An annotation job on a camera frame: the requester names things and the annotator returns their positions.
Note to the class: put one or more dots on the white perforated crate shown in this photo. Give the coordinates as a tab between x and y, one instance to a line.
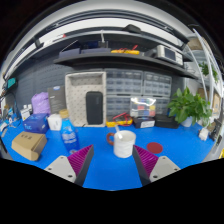
76	100

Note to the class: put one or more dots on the blue drink bottle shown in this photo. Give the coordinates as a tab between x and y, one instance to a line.
69	136

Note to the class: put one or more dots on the clear organizer box, coloured parts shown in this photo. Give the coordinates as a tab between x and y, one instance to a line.
142	107

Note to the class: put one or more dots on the yellow multimeter with red leads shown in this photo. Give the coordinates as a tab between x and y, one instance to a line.
119	122

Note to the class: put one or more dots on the dark wall shelf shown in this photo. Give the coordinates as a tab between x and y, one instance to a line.
120	59

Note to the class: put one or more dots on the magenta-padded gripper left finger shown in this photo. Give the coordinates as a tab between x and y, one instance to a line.
80	160

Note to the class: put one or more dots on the grey small-parts drawer cabinet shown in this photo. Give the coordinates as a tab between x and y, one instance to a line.
123	82
162	105
117	105
157	84

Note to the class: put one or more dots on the dark grey flat package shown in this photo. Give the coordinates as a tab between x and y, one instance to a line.
56	100

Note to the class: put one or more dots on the small white box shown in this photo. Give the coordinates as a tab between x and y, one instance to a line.
54	122

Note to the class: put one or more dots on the blue carton box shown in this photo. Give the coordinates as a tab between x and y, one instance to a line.
35	123

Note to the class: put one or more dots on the small white bottle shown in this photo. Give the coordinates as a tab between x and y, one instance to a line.
25	113

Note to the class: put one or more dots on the white spoon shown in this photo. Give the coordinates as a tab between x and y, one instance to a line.
117	130

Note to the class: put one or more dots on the green potted plant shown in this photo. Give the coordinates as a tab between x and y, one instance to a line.
188	105

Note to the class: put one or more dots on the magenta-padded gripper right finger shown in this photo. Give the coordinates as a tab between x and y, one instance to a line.
146	160

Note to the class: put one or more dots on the black rectangular speaker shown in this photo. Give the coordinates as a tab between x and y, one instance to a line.
94	108

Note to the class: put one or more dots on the white shelving rack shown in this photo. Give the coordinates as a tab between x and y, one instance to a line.
209	76

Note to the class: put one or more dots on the teal object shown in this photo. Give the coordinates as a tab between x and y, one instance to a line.
11	83

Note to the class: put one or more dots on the brown cardboard box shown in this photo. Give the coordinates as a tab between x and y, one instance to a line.
28	145

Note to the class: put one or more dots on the flat black case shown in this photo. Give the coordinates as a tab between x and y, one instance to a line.
166	121

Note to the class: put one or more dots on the white power adapter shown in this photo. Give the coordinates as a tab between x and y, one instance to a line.
203	134

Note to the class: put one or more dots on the yellow tool with red leads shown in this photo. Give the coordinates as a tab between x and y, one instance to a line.
125	51

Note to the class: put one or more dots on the black box with white label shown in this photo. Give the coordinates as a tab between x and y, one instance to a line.
144	122

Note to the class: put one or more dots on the purple plastic bag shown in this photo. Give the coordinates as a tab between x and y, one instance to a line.
40	103

